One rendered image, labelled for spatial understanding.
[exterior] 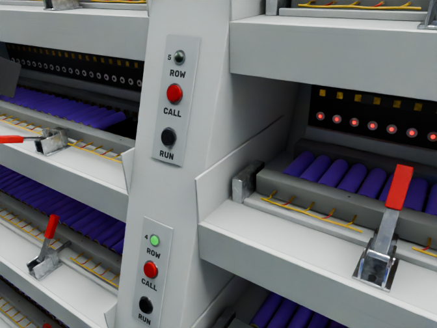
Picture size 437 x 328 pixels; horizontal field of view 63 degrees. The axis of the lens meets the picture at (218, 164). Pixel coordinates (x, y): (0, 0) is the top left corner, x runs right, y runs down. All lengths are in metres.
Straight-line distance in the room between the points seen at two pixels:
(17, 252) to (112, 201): 0.27
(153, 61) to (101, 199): 0.18
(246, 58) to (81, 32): 0.23
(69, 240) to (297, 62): 0.46
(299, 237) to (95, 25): 0.32
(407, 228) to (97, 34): 0.38
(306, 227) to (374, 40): 0.17
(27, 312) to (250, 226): 0.54
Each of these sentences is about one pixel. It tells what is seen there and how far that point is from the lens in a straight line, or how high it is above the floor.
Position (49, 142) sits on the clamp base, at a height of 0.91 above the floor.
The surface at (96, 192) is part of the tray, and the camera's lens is 0.46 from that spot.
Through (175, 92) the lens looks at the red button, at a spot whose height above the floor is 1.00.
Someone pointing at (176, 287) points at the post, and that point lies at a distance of 0.39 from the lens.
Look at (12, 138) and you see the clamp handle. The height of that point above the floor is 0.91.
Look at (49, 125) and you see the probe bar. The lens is 0.60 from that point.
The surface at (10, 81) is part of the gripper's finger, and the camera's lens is 0.36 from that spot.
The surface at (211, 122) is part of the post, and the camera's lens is 0.33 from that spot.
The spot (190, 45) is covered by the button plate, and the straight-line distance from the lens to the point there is 0.35.
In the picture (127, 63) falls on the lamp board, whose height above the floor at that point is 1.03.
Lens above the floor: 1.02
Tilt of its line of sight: 12 degrees down
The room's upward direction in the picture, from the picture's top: 9 degrees clockwise
